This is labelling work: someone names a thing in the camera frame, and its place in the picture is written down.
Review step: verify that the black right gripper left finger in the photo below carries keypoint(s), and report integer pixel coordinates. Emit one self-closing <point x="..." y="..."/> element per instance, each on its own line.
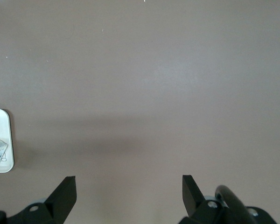
<point x="58" y="203"/>

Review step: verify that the cream plastic tray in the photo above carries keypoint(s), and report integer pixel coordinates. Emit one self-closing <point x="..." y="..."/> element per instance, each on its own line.
<point x="0" y="121"/>

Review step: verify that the brown table cover sheet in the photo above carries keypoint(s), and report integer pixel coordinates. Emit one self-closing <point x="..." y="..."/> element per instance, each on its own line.
<point x="140" y="81"/>

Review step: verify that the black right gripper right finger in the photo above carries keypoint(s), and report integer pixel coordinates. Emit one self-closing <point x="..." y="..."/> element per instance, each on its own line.
<point x="193" y="203"/>

